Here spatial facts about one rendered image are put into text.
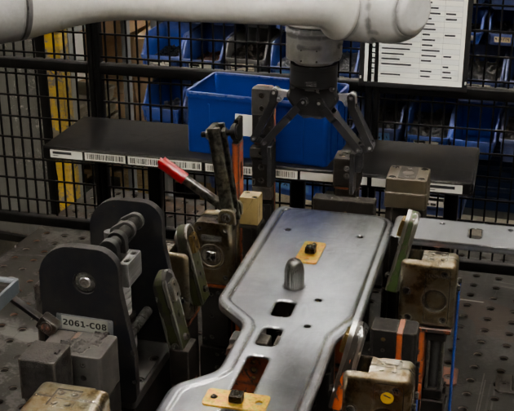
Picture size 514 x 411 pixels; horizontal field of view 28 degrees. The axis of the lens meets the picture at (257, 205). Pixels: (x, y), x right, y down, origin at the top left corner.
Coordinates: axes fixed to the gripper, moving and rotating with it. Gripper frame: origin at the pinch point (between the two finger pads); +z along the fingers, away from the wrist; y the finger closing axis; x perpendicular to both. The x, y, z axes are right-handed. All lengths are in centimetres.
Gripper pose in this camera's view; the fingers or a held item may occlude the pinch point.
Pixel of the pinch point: (311, 181)
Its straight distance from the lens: 168.7
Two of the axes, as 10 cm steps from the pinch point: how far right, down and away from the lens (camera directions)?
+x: 2.5, -3.7, 9.0
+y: 9.7, 0.9, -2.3
